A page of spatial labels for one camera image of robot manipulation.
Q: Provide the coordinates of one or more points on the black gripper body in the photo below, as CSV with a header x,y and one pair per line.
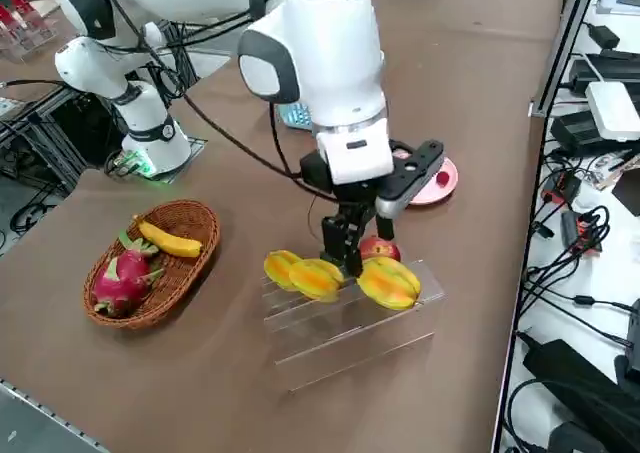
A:
x,y
357,195

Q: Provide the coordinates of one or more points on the yellow star fruit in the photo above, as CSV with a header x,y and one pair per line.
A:
x,y
390,283
315,280
277,268

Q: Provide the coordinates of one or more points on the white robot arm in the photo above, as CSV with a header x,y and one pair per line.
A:
x,y
330,48

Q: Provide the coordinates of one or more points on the blue plastic basket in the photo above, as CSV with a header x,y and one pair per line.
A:
x,y
295,118

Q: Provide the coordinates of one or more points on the brown wicker basket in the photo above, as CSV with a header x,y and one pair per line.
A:
x,y
192,223

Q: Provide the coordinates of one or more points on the red apple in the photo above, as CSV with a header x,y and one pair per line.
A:
x,y
382,249

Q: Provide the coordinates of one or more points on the pink plate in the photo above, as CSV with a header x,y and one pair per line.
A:
x,y
430,199

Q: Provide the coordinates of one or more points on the red raspberry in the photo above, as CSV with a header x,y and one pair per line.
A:
x,y
442,178

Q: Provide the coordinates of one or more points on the clear acrylic step stand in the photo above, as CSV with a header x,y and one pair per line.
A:
x,y
350,333

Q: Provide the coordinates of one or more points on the yellow banana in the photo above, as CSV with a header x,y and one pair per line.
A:
x,y
170,243

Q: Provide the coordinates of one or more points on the red and black device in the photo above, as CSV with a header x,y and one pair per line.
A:
x,y
582,233
562,188

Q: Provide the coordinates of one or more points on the black ribbed power adapter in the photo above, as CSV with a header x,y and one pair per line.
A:
x,y
575,128

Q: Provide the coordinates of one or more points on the pink dragon fruit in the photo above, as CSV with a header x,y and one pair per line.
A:
x,y
122,278

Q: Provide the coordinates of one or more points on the large black power adapter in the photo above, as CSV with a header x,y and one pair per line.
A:
x,y
565,368

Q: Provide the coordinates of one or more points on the white router box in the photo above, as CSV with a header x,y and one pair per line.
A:
x,y
612,110

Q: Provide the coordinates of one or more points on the small black power adapter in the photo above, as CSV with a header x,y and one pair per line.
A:
x,y
605,35

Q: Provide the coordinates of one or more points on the clear rack with red bottles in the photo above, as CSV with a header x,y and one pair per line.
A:
x,y
25,38

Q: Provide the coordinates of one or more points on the white post bracket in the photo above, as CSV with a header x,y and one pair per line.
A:
x,y
537,109

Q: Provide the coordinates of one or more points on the aluminium camera post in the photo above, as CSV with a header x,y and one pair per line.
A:
x,y
568,38

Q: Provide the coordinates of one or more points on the grey aluminium rail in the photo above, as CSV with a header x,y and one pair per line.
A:
x,y
50,418

